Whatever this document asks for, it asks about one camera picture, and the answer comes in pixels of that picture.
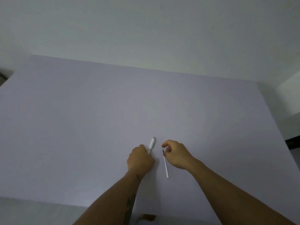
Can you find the person's right hand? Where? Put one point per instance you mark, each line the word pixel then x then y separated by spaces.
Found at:
pixel 179 155

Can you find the person's left hand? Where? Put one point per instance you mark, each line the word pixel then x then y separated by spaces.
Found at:
pixel 140 160

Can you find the person's right thumb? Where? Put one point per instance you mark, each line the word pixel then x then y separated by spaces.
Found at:
pixel 166 154

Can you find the person's left fingers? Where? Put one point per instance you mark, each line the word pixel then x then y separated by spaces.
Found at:
pixel 143 149

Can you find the white pen barrel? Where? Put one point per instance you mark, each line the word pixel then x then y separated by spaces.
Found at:
pixel 152 144

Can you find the thin white pen refill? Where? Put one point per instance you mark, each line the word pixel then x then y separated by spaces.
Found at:
pixel 166 167

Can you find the person's right forearm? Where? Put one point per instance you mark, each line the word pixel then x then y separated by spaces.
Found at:
pixel 229 196

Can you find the person's left forearm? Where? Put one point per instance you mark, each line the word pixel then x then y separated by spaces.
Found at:
pixel 112 199

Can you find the black furniture edge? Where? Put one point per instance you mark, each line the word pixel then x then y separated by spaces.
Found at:
pixel 293 142

